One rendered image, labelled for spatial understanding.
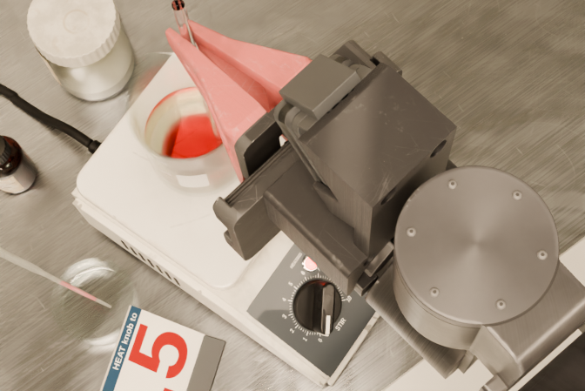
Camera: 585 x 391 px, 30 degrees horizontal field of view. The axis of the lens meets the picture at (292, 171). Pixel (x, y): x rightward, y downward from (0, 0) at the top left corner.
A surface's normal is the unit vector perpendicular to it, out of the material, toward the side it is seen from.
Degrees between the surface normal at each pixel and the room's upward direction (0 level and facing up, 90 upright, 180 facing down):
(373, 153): 2
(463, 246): 3
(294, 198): 2
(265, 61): 24
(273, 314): 30
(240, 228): 88
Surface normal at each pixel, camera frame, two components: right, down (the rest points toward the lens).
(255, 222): 0.69, 0.67
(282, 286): 0.39, 0.01
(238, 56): -0.30, -0.55
